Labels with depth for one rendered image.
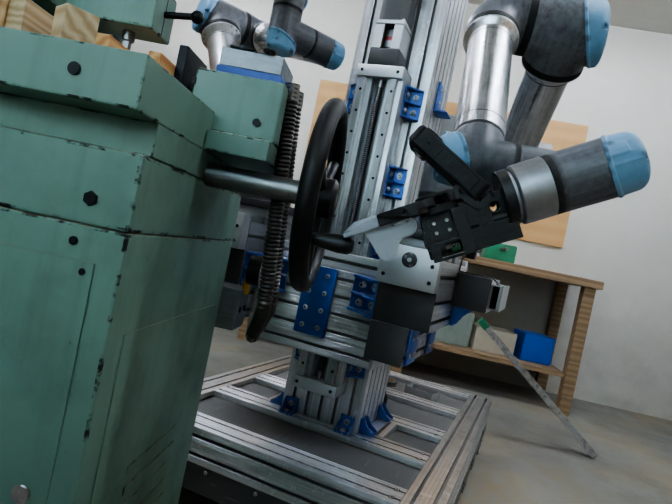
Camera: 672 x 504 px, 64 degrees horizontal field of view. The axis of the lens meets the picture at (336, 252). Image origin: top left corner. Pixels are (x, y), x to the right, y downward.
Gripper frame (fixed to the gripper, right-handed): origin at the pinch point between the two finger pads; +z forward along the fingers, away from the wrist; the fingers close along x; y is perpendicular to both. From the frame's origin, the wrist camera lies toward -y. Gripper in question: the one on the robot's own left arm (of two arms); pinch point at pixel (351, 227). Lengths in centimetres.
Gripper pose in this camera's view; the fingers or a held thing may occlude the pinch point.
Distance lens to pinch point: 68.6
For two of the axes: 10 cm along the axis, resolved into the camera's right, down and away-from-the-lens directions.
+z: -9.5, 2.8, 1.3
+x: 1.3, -0.4, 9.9
